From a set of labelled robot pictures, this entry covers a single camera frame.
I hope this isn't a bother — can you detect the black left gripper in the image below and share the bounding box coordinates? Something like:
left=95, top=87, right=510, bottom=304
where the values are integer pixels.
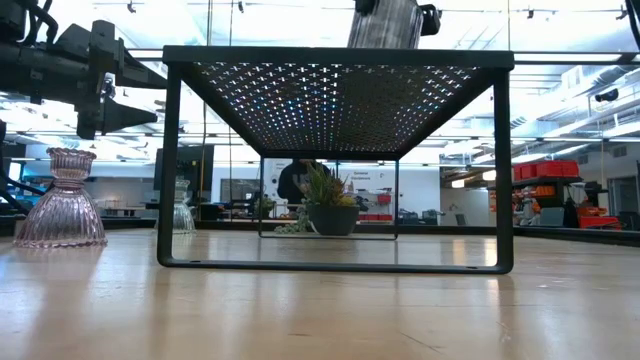
left=52, top=19, right=169, bottom=141

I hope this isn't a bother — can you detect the silver metal candle holder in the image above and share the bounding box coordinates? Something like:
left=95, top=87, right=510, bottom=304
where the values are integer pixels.
left=346, top=0, right=426, bottom=50

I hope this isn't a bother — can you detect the green tinted glass candle holder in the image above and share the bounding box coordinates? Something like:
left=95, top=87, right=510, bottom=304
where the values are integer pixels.
left=172, top=178, right=198, bottom=236

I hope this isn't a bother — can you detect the pink ribbed glass candle holder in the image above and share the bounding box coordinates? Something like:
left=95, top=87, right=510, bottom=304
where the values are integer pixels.
left=12, top=146, right=109, bottom=250

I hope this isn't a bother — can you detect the black perforated metal shelf riser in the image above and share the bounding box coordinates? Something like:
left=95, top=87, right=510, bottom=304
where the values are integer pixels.
left=156, top=45, right=516, bottom=276

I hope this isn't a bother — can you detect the black monitor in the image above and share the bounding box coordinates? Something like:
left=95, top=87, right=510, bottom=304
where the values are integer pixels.
left=152, top=144, right=216, bottom=207

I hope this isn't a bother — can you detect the small background plant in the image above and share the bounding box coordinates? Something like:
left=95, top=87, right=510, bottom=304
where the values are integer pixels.
left=254, top=196, right=277, bottom=220

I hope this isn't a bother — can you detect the small red storage bin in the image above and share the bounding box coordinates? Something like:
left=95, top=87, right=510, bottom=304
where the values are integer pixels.
left=513, top=162, right=538, bottom=182

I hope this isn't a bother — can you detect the person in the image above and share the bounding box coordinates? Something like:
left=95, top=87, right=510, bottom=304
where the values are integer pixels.
left=276, top=158, right=321, bottom=214

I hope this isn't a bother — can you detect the large red storage bin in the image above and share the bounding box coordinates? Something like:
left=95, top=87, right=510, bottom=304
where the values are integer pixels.
left=535, top=159, right=581, bottom=180

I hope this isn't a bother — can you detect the black shelving rack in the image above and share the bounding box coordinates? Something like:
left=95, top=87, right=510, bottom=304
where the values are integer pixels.
left=487, top=174, right=585, bottom=227

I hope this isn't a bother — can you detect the succulent plant in black pot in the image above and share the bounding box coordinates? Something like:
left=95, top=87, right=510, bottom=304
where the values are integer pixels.
left=273, top=161, right=362, bottom=238

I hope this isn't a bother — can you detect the low red storage bin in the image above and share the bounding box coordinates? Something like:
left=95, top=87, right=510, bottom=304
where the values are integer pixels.
left=578, top=214, right=624, bottom=231

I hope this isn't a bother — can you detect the black aluminium table frame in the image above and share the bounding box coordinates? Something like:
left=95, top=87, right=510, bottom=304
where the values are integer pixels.
left=0, top=213, right=640, bottom=248

